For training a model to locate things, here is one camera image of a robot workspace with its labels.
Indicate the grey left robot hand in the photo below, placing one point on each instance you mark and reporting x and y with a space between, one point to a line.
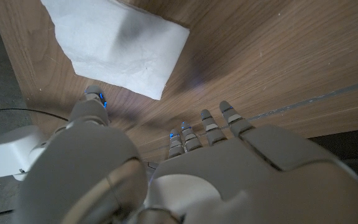
228 174

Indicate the white tissue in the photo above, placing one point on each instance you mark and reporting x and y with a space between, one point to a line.
117 46

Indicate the white robot torso base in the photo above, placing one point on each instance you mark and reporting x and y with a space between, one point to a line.
5 152

